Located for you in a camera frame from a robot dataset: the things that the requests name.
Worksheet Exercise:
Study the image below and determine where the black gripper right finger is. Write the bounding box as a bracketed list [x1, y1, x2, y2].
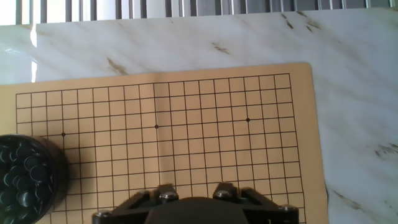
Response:
[213, 182, 300, 224]

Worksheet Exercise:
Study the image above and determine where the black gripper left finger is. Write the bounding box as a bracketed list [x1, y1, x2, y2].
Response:
[92, 183, 180, 224]

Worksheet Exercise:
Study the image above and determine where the tan go board mat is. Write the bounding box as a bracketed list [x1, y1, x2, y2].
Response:
[0, 62, 330, 224]

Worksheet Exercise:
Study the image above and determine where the black round stone bowl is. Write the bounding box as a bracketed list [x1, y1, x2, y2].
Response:
[0, 133, 71, 224]

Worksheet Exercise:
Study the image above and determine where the pile of black go stones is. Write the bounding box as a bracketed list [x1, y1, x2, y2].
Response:
[0, 141, 54, 224]

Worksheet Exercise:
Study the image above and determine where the white marble pattern sheet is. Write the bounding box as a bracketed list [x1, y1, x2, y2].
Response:
[0, 7, 398, 224]

